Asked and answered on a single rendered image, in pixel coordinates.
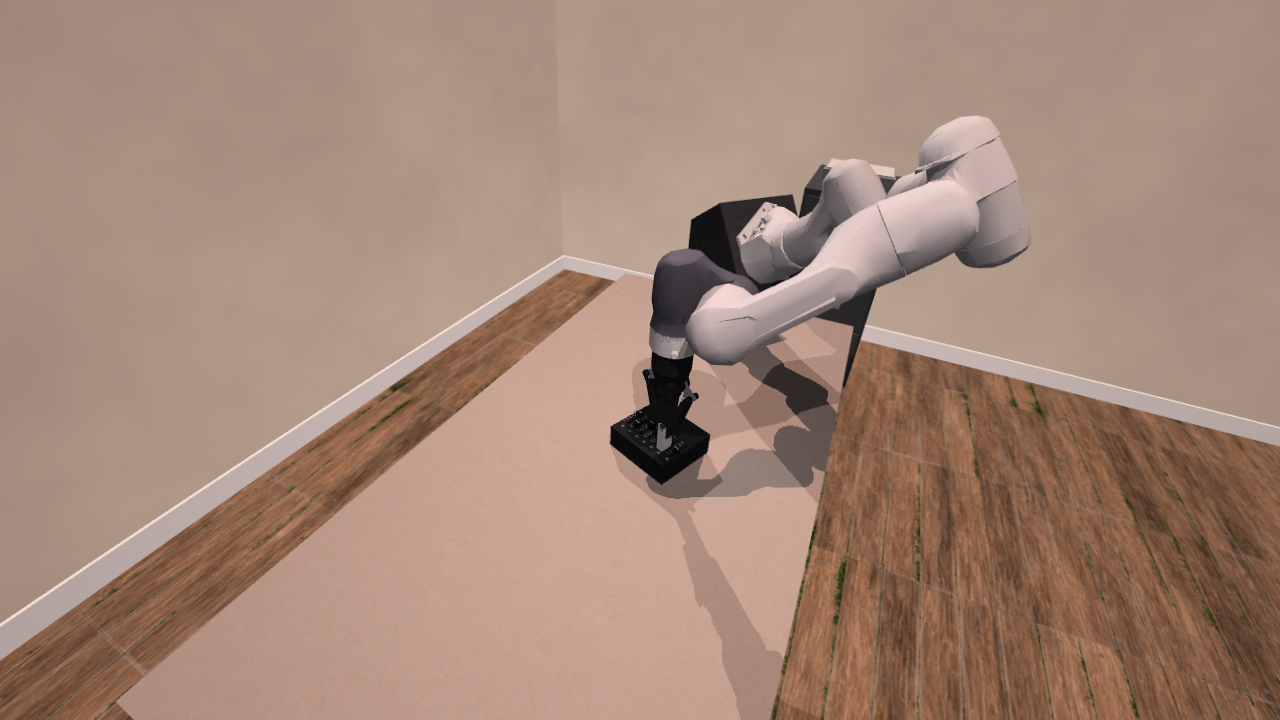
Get black lighting desk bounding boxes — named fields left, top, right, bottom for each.
left=611, top=404, right=710, bottom=484

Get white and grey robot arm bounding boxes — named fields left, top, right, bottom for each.
left=649, top=117, right=1030, bottom=366

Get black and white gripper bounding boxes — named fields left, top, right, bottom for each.
left=643, top=351, right=699, bottom=452

